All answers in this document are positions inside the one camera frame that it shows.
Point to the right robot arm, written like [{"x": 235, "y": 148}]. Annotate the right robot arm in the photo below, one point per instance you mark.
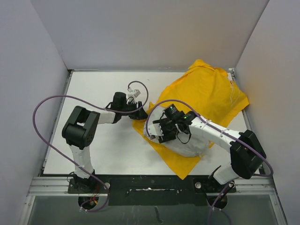
[{"x": 246, "y": 152}]

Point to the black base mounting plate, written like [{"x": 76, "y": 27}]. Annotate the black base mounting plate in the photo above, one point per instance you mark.
[{"x": 152, "y": 190}]

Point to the white pillow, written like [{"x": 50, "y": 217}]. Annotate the white pillow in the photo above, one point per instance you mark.
[{"x": 182, "y": 145}]

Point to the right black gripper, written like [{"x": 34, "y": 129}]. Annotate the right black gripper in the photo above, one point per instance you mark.
[{"x": 166, "y": 136}]

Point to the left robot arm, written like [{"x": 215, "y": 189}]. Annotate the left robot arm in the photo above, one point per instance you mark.
[{"x": 80, "y": 129}]

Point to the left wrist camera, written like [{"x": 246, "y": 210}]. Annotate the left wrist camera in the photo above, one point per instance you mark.
[{"x": 133, "y": 93}]

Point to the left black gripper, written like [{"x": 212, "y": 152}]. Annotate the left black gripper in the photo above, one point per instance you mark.
[{"x": 139, "y": 114}]

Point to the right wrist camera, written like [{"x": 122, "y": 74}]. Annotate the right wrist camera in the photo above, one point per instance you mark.
[{"x": 154, "y": 131}]

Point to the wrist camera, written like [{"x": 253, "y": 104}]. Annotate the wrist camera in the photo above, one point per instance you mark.
[
  {"x": 133, "y": 93},
  {"x": 154, "y": 131}
]

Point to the yellow printed pillowcase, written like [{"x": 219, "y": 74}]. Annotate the yellow printed pillowcase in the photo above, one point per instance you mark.
[{"x": 213, "y": 95}]

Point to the aluminium frame rail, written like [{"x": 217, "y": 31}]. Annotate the aluminium frame rail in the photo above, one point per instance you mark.
[{"x": 255, "y": 201}]

